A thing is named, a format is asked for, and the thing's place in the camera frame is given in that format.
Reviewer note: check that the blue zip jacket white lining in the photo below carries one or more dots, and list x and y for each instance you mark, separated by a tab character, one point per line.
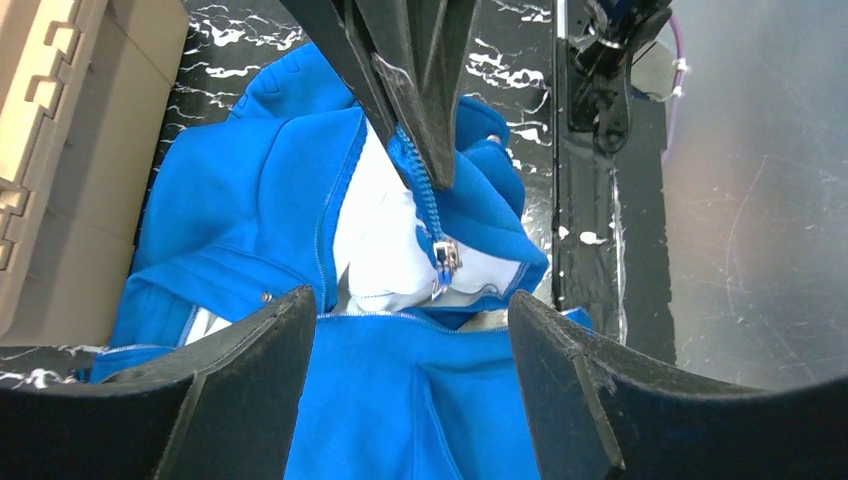
295	188

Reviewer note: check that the tan plastic toolbox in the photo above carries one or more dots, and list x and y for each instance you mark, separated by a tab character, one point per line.
84	89

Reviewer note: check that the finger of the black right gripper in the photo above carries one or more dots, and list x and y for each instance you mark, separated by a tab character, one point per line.
419	49
338	60

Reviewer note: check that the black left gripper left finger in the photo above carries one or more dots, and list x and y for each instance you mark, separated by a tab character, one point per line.
224	407

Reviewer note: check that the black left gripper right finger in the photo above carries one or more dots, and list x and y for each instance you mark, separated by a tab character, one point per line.
597	409

